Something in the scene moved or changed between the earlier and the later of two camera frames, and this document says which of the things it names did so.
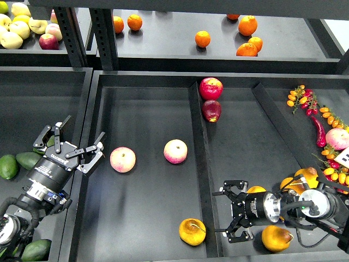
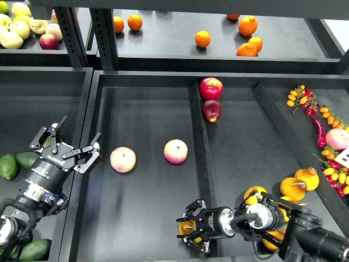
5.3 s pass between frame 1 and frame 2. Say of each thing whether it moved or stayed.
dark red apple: stayed
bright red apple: stayed
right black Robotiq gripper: moved
